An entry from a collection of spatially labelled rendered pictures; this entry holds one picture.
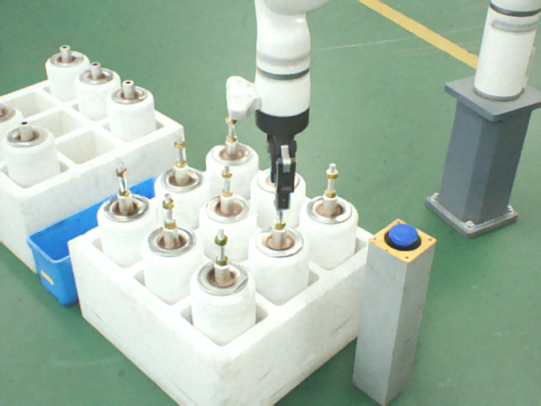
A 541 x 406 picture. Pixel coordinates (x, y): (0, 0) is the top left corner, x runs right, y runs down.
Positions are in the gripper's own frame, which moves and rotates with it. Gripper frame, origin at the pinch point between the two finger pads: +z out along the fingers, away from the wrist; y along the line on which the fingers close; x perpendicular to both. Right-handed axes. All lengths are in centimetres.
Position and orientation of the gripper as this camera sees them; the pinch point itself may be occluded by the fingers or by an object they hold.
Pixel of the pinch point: (279, 188)
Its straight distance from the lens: 107.1
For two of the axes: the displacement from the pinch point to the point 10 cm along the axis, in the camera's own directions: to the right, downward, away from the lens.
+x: -10.0, 0.5, -0.9
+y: -1.0, -5.9, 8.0
